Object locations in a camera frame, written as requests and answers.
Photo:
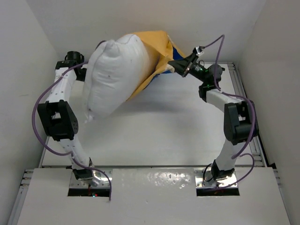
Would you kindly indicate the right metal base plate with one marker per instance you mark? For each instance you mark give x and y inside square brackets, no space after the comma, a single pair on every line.
[207,181]

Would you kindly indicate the white front cover board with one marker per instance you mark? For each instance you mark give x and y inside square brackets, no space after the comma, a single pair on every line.
[146,196]

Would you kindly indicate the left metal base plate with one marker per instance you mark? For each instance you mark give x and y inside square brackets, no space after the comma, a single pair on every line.
[100,181]

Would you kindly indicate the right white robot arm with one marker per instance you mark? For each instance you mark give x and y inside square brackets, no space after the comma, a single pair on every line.
[240,125]

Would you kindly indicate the yellow blue printed pillowcase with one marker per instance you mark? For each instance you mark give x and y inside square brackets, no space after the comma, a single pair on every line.
[160,49]

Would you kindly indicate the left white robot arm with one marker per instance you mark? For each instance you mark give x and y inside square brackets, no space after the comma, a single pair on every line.
[58,119]

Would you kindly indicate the metal base plate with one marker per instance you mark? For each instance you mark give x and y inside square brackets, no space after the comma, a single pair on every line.
[100,181]
[207,181]

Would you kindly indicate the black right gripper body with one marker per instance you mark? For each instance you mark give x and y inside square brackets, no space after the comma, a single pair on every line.
[193,68]

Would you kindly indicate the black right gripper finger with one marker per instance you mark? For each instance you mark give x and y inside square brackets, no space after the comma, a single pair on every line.
[191,57]
[179,66]

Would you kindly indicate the white pillow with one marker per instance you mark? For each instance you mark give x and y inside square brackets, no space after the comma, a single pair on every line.
[113,72]

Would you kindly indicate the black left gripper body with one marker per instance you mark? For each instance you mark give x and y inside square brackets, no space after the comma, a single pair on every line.
[81,77]

